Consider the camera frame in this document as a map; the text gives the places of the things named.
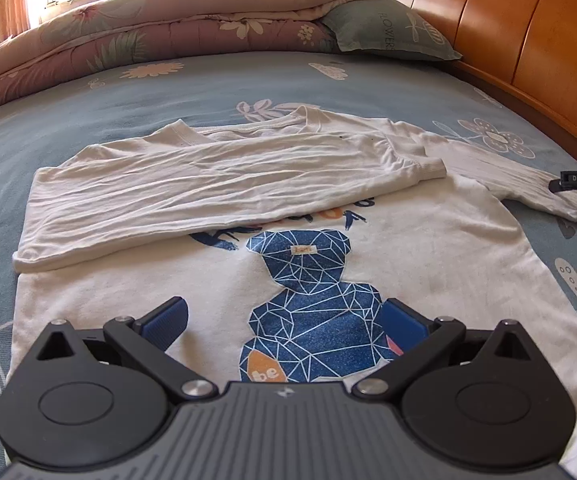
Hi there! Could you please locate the grey-green pillow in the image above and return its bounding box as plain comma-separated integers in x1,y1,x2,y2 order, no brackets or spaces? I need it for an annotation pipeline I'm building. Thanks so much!
321,0,463,62

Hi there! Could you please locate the folded pink floral quilt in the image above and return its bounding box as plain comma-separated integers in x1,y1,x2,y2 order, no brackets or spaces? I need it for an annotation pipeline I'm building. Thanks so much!
0,0,384,118

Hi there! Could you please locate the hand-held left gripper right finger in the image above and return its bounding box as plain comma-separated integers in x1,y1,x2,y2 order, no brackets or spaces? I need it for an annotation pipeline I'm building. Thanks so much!
351,297,544,403

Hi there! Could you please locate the white long-sleeve printed shirt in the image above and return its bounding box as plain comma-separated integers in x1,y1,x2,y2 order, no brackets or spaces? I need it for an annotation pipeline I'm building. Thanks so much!
12,105,577,480

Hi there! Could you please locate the wooden headboard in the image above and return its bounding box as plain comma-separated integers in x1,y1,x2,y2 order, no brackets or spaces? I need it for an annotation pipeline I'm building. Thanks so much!
351,0,577,161

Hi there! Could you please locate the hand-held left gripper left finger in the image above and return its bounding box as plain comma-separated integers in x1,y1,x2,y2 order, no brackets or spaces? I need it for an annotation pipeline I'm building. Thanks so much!
33,296,216,403

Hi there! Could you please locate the bed with blue floral sheet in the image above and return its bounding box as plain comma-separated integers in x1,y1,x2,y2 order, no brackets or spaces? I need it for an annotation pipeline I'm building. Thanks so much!
0,50,577,480

